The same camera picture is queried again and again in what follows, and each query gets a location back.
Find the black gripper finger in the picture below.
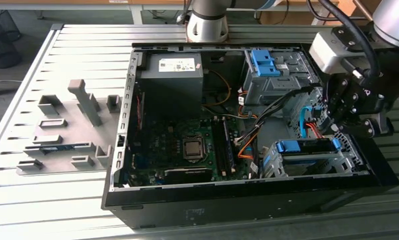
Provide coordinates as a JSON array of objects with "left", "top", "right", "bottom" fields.
[
  {"left": 321, "top": 78, "right": 361, "bottom": 134},
  {"left": 341, "top": 115, "right": 397, "bottom": 140}
]

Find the hard disk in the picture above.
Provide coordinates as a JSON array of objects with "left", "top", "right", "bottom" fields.
[{"left": 262, "top": 138, "right": 342, "bottom": 176}]

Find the metal disk bay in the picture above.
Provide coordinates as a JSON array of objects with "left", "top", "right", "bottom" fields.
[{"left": 259, "top": 136, "right": 361, "bottom": 180}]

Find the metal optical drive cage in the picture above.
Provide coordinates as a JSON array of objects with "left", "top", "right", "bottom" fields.
[{"left": 242, "top": 49, "right": 322, "bottom": 108}]

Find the blue plastic drive latch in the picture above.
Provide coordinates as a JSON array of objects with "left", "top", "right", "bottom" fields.
[{"left": 249, "top": 49, "right": 283, "bottom": 78}]

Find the black RAM stick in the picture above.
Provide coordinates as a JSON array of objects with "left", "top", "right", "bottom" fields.
[{"left": 222, "top": 119, "right": 238, "bottom": 175}]

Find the black RAM slot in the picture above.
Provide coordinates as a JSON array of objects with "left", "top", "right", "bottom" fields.
[
  {"left": 210, "top": 117, "right": 224, "bottom": 177},
  {"left": 215, "top": 117, "right": 230, "bottom": 177}
]

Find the green motherboard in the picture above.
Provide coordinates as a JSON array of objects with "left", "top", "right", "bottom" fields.
[{"left": 127, "top": 116, "right": 257, "bottom": 188}]

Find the silver CPU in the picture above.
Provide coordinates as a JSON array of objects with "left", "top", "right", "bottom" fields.
[{"left": 184, "top": 141, "right": 203, "bottom": 155}]

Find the CPU socket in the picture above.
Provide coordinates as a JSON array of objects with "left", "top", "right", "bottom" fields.
[{"left": 180, "top": 134, "right": 210, "bottom": 161}]

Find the grey power supply unit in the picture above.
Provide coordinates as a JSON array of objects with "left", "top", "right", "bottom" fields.
[{"left": 135, "top": 51, "right": 206, "bottom": 121}]

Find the black graphics card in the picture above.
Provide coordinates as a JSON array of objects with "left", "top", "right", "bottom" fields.
[{"left": 163, "top": 166, "right": 215, "bottom": 185}]

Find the black open PC case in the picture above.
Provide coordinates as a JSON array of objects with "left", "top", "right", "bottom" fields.
[{"left": 100, "top": 42, "right": 399, "bottom": 230}]

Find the grey parts rack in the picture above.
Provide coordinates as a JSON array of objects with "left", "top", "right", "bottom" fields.
[{"left": 15, "top": 78, "right": 124, "bottom": 177}]

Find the blue RAM stick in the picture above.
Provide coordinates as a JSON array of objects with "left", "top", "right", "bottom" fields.
[{"left": 39, "top": 144, "right": 78, "bottom": 153}]

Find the black mesh waste basket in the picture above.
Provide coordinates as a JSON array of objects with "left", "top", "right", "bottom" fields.
[{"left": 0, "top": 9, "right": 23, "bottom": 70}]

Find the orange red power wire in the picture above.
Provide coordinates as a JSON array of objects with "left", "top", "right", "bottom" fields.
[{"left": 305, "top": 119, "right": 325, "bottom": 140}]

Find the light blue SATA wire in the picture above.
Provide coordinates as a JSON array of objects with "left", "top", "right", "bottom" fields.
[{"left": 298, "top": 103, "right": 325, "bottom": 139}]

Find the black cable bundle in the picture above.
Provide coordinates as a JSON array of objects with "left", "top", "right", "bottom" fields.
[{"left": 232, "top": 85, "right": 318, "bottom": 148}]

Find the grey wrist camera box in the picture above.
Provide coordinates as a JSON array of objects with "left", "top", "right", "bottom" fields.
[{"left": 307, "top": 31, "right": 366, "bottom": 75}]

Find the multicolour power wire bundle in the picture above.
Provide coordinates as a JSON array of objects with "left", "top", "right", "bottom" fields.
[{"left": 215, "top": 112, "right": 259, "bottom": 121}]

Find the thick black camera cable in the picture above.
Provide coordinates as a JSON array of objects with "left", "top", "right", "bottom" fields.
[{"left": 318, "top": 0, "right": 386, "bottom": 80}]

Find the yellow wire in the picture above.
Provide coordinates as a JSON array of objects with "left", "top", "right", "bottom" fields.
[{"left": 202, "top": 69, "right": 234, "bottom": 114}]

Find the orange SATA wire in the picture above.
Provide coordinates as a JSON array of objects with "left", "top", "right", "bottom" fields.
[{"left": 236, "top": 136, "right": 257, "bottom": 160}]

